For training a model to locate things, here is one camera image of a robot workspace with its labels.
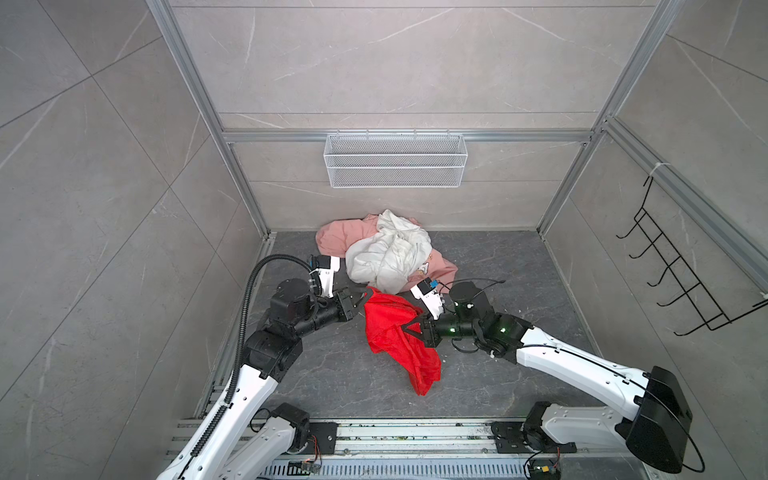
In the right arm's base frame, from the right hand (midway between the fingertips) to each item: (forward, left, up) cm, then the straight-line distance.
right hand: (403, 326), depth 72 cm
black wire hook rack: (-3, -64, +11) cm, 65 cm away
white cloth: (+30, +3, -9) cm, 32 cm away
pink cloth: (+44, +23, -14) cm, 52 cm away
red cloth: (-1, +4, +6) cm, 8 cm away
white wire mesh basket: (+56, +13, +10) cm, 59 cm away
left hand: (+4, +7, +12) cm, 14 cm away
